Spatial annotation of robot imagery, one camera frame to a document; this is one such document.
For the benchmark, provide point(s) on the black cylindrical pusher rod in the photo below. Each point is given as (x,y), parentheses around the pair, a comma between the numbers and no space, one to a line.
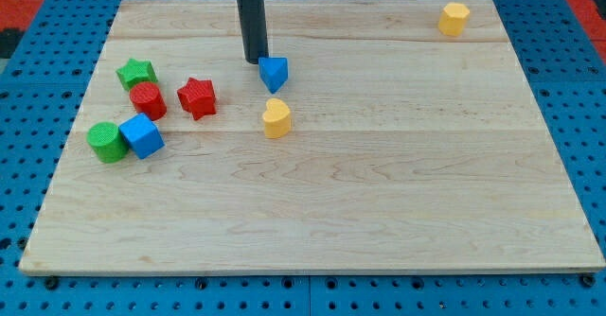
(253,29)

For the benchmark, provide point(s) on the blue triangle block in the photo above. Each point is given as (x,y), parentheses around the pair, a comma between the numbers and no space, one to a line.
(274,72)

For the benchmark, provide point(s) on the red star block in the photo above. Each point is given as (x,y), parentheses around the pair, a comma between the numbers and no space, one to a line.
(197,97)

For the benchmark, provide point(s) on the green star block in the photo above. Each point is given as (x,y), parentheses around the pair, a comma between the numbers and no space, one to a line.
(134,72)

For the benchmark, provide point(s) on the yellow heart block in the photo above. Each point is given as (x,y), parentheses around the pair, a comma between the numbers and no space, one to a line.
(277,119)

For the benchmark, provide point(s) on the red cylinder block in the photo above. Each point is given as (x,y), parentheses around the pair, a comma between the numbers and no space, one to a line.
(147,99)

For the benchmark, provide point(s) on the blue cube block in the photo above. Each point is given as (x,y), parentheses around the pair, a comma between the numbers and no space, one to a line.
(141,135)

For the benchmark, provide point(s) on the wooden board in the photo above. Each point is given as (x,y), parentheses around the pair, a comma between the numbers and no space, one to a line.
(410,153)

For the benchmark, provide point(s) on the green cylinder block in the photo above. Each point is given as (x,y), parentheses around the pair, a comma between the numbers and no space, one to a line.
(106,141)

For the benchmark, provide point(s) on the yellow hexagon block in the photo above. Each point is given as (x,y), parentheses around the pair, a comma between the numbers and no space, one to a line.
(453,19)

